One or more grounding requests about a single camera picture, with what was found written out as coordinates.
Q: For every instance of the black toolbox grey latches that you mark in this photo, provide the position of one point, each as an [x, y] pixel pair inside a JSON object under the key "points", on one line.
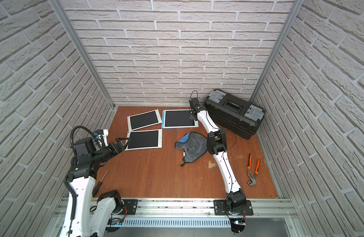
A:
{"points": [[234, 113]]}

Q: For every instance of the white drawing tablet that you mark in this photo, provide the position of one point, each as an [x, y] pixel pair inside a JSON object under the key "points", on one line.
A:
{"points": [[148, 139], [143, 120]]}

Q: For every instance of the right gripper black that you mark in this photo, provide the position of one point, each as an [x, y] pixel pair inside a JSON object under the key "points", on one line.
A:
{"points": [[192, 114]]}

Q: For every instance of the blue microfiber cleaning mitt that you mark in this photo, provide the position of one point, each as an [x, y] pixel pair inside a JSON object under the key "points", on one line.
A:
{"points": [[194, 145]]}

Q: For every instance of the blue-edged drawing tablet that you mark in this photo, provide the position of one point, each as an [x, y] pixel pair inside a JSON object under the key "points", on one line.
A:
{"points": [[178, 119]]}

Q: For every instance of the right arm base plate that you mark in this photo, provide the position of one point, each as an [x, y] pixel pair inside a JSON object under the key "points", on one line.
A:
{"points": [[222, 208]]}

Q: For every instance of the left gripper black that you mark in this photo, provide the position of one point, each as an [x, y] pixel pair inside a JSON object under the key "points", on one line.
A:
{"points": [[113, 148]]}

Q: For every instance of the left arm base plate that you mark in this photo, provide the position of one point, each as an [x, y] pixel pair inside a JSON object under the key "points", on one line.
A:
{"points": [[127, 206]]}

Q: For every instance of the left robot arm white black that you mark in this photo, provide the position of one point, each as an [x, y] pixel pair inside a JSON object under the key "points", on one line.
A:
{"points": [[80, 181]]}

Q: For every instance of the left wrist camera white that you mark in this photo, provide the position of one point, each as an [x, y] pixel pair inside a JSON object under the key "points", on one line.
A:
{"points": [[101, 138]]}

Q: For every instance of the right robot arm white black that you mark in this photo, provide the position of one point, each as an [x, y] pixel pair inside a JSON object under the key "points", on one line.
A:
{"points": [[217, 147]]}

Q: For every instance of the aluminium mounting rail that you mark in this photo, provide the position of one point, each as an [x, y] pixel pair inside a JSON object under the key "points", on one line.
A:
{"points": [[203, 207]]}

